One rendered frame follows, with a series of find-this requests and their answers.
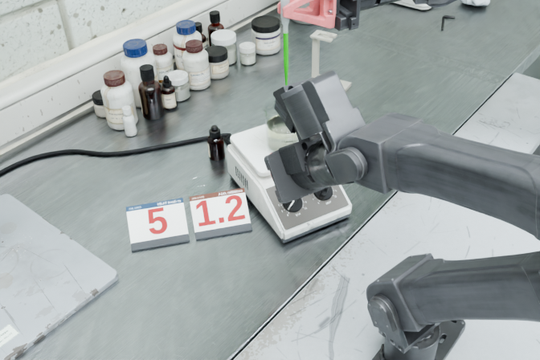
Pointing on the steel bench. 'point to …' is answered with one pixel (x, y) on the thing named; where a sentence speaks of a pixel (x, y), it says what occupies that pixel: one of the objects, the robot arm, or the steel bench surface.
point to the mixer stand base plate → (41, 277)
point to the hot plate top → (253, 148)
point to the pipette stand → (319, 53)
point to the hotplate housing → (252, 182)
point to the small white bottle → (128, 121)
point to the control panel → (311, 204)
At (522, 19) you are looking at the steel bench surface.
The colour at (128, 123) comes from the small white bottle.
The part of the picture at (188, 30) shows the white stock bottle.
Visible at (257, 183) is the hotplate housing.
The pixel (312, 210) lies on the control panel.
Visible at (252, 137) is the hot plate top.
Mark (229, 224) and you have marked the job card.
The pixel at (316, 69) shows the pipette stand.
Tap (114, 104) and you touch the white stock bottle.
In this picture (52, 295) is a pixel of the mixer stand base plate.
